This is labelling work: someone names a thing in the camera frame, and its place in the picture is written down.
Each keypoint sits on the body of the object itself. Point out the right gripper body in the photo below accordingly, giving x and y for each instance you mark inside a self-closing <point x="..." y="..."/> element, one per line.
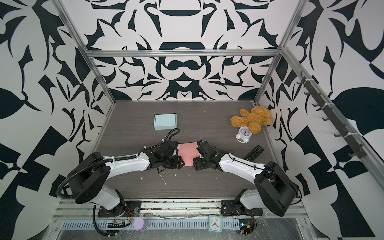
<point x="201" y="163"/>

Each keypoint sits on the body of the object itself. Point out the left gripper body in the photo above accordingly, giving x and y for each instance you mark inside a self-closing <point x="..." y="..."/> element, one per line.
<point x="172" y="163"/>

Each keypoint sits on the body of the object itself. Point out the pink paper box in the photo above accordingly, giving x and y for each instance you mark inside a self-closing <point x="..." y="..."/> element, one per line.
<point x="188" y="152"/>

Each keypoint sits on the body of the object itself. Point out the light blue paper box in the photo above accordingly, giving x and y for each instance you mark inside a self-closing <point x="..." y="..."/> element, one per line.
<point x="165" y="122"/>

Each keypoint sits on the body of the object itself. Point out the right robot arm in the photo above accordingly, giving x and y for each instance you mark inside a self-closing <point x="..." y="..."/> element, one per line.
<point x="274" y="187"/>

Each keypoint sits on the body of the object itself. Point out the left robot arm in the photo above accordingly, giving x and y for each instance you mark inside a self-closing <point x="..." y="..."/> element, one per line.
<point x="86" y="183"/>

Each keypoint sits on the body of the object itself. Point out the white alarm clock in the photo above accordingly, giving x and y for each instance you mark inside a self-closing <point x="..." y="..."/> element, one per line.
<point x="243" y="136"/>

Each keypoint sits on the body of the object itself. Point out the black remote control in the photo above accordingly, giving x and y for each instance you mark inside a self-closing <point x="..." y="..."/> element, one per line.
<point x="254" y="153"/>

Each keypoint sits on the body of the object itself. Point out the green square clock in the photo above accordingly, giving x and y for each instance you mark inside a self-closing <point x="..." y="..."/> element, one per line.
<point x="215" y="224"/>

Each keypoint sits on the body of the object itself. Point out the brown teddy bear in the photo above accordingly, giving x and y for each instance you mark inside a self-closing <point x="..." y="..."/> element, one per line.
<point x="253" y="119"/>

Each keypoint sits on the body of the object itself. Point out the purple round lid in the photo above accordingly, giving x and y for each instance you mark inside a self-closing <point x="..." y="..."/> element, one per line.
<point x="141" y="224"/>

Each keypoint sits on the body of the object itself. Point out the right circuit board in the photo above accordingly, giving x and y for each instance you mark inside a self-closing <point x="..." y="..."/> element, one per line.
<point x="247" y="226"/>

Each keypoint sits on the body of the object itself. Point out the circuit board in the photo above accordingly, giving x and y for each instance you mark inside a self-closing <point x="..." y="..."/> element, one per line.
<point x="117" y="223"/>
<point x="247" y="226"/>

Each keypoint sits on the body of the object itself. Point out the left circuit board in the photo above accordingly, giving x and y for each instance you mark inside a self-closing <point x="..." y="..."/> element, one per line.
<point x="117" y="223"/>

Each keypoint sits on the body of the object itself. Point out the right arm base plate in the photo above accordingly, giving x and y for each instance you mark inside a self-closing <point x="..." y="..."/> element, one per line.
<point x="235" y="208"/>

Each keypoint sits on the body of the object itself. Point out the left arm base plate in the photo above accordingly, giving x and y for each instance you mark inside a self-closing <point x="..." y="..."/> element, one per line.
<point x="126" y="209"/>

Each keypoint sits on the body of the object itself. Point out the wall hook rail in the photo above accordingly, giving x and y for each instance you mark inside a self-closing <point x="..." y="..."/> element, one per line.
<point x="355" y="140"/>

